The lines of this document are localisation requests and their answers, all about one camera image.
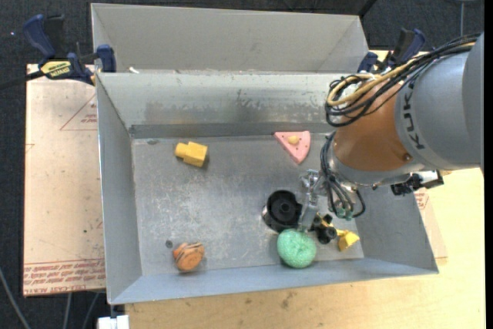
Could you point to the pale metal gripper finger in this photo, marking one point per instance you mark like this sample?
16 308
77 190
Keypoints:
309 215
310 179

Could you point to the black round plastic cup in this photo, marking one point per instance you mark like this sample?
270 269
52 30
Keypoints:
283 210

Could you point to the pink toy cheese wedge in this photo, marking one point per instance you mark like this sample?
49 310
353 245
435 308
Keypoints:
297 148

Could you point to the green mesh scrubber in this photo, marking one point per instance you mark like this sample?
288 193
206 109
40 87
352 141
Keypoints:
296 248

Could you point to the grey metal bin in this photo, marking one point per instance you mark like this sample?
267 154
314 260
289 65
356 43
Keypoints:
215 189

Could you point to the yellow toy block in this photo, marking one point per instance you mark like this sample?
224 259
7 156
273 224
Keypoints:
192 154

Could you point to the orange striped toy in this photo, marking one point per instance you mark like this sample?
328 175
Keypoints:
188 257

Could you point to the brown cardboard board, red print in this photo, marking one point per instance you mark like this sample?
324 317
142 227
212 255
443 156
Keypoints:
61 181

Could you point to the black cylinder on white bracket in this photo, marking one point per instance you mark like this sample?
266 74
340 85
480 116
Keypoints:
402 189

